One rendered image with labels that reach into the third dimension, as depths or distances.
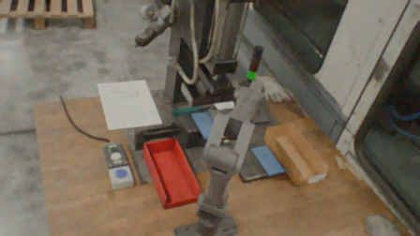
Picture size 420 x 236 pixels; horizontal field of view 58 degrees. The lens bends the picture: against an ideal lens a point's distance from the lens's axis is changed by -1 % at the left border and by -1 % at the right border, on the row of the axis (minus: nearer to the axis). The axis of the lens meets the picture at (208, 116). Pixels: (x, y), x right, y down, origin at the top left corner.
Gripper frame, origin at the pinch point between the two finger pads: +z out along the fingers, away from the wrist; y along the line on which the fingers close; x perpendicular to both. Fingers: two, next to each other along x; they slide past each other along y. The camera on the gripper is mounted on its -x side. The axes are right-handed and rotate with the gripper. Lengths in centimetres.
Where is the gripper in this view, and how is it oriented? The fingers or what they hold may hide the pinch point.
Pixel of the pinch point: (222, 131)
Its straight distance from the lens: 130.2
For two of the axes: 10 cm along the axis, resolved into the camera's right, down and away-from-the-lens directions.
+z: -3.9, 3.6, 8.5
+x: -9.0, 0.7, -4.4
